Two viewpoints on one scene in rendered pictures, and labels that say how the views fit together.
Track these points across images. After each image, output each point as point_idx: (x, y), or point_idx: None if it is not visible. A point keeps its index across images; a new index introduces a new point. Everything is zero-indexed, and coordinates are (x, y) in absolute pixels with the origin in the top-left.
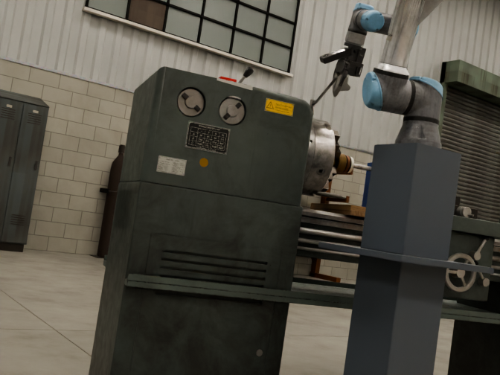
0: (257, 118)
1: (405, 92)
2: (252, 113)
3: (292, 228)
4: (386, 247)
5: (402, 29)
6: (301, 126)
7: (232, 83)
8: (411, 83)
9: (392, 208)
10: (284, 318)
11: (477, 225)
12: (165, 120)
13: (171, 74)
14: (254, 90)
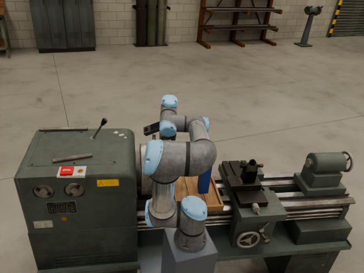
0: (93, 191)
1: (171, 223)
2: (89, 189)
3: (132, 236)
4: None
5: (157, 199)
6: (127, 189)
7: (69, 177)
8: (177, 215)
9: None
10: (135, 270)
11: (261, 219)
12: (29, 205)
13: (23, 181)
14: (86, 177)
